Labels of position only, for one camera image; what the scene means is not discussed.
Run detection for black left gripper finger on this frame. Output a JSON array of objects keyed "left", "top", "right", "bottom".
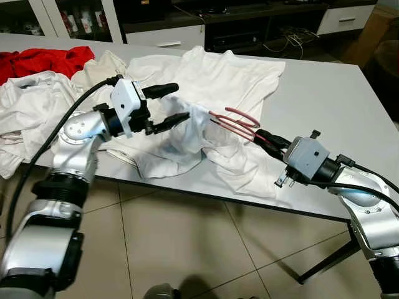
[
  {"left": 153, "top": 113, "right": 190, "bottom": 134},
  {"left": 143, "top": 82, "right": 180, "bottom": 100}
]

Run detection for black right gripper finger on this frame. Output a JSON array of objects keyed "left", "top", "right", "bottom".
[
  {"left": 256, "top": 137, "right": 286, "bottom": 156},
  {"left": 254, "top": 129, "right": 291, "bottom": 148}
]

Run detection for pink clothes hanger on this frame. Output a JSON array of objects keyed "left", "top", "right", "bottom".
[{"left": 209, "top": 107, "right": 272, "bottom": 145}]

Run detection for large white shirt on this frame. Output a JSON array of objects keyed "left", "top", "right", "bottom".
[{"left": 134, "top": 45, "right": 287, "bottom": 200}]

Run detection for beige garment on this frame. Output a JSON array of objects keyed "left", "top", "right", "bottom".
[{"left": 70, "top": 50, "right": 130, "bottom": 94}]

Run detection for white glass-door cabinet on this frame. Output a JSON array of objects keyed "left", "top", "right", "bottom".
[{"left": 0, "top": 0, "right": 128, "bottom": 41}]

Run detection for dark TV stand white drawers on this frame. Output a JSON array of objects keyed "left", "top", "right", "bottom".
[{"left": 118, "top": 0, "right": 378, "bottom": 54}]

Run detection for crumpled red garment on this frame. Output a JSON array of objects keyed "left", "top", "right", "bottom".
[{"left": 0, "top": 45, "right": 95, "bottom": 85}]

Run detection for white shirt with grey print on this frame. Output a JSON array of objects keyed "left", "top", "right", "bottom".
[{"left": 0, "top": 70, "right": 85, "bottom": 178}]

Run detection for black table leg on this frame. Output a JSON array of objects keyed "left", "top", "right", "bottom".
[{"left": 298, "top": 240, "right": 362, "bottom": 284}]

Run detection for dark brown round seat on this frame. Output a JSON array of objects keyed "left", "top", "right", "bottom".
[{"left": 374, "top": 40, "right": 399, "bottom": 122}]

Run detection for brown cardboard box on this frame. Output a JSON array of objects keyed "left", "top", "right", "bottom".
[{"left": 340, "top": 6, "right": 399, "bottom": 69}]

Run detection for grey robot foot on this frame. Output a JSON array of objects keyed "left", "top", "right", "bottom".
[{"left": 143, "top": 283, "right": 183, "bottom": 299}]

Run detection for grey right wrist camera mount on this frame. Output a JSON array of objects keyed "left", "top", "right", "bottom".
[{"left": 284, "top": 136, "right": 331, "bottom": 184}]

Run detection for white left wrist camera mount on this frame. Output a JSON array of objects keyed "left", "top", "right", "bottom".
[{"left": 111, "top": 78, "right": 150, "bottom": 138}]

